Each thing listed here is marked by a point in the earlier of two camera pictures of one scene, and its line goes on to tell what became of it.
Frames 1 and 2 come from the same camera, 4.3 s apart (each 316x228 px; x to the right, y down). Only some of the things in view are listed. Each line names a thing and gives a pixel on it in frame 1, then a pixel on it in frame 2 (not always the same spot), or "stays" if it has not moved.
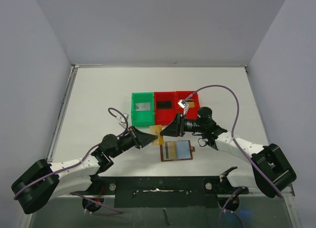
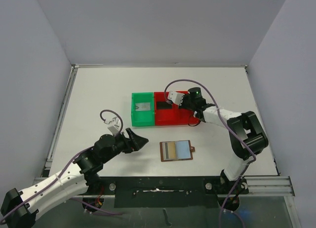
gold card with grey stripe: (170, 150) stays
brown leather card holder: (177, 150) stays
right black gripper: (180, 124) -> (185, 102)
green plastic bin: (142, 109) stays
